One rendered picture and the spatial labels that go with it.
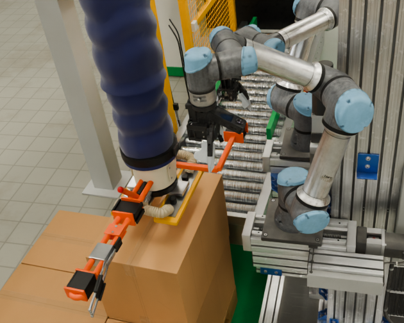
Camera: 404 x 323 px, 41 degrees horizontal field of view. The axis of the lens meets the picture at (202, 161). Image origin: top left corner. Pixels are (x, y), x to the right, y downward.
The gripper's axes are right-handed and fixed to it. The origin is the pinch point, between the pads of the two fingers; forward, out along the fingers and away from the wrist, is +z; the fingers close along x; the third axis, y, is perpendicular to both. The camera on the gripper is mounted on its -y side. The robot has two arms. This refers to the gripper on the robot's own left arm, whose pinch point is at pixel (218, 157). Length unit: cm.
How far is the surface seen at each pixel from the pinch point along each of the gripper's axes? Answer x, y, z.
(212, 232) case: -39, 19, 75
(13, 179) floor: -146, 216, 152
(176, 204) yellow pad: -24, 27, 44
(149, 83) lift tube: -25.1, 28.7, -10.3
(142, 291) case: -1, 40, 73
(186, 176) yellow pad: -38, 27, 42
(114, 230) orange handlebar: 4, 40, 32
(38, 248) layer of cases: -36, 115, 97
